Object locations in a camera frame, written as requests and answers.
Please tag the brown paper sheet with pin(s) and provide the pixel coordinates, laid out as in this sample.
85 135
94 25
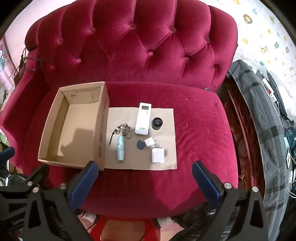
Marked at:
136 159

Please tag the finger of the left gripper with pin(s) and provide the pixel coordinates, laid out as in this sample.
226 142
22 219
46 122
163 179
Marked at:
7 154

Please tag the metal keychain with carabiner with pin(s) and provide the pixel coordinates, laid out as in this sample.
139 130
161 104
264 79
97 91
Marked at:
124 129

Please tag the large white charger plug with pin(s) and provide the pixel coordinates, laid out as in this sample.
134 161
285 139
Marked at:
157 155

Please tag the grey plaid blanket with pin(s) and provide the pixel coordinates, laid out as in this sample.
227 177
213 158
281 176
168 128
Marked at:
270 134

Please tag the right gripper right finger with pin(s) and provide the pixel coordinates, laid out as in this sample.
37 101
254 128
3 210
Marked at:
250 222

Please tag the small white charger plug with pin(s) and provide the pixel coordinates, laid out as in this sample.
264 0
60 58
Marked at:
149 142

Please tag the blue key fob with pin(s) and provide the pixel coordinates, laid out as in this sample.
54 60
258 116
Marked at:
141 145

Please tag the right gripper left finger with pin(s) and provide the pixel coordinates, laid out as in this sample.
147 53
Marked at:
50 214

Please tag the black round lens cap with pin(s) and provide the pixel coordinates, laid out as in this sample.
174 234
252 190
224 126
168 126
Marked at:
157 123

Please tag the red velvet tufted armchair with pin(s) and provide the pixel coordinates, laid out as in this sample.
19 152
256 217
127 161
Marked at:
172 54

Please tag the white remote control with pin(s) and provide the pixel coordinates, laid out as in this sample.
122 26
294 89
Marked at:
143 119

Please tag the cardboard box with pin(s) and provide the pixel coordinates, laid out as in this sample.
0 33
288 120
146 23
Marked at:
75 129

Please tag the light blue cosmetic bottle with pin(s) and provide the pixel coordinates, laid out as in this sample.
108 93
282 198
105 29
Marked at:
120 148

